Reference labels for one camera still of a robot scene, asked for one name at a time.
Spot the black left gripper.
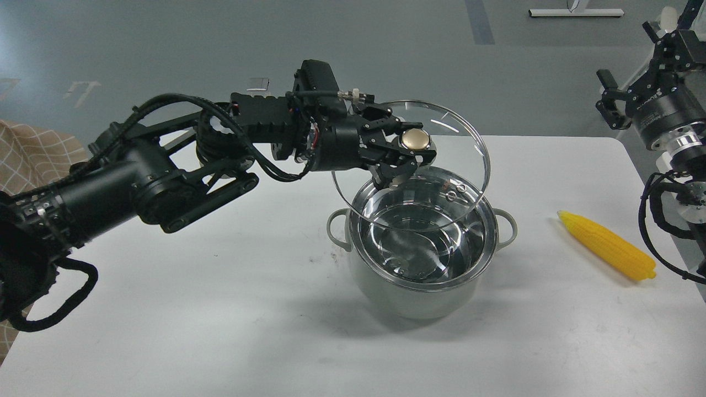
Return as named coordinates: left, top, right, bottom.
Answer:
left=312, top=105, right=436, bottom=189

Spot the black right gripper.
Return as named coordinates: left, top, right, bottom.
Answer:
left=596, top=29, right=704, bottom=151

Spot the glass pot lid gold knob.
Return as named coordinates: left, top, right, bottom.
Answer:
left=331, top=100, right=491, bottom=231

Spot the yellow corn cob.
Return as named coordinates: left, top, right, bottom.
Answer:
left=557, top=210, right=656, bottom=282

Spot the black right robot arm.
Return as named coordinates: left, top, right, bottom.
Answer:
left=595, top=22, right=705, bottom=285

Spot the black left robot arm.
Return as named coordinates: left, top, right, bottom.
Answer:
left=1, top=60, right=436, bottom=332

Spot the grey steel cooking pot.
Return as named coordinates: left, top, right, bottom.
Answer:
left=325, top=166, right=518, bottom=321

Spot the beige checkered cloth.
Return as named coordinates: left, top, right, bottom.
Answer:
left=0, top=120, right=89, bottom=364

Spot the white desk frame background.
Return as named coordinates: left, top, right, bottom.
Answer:
left=527, top=1, right=625, bottom=18

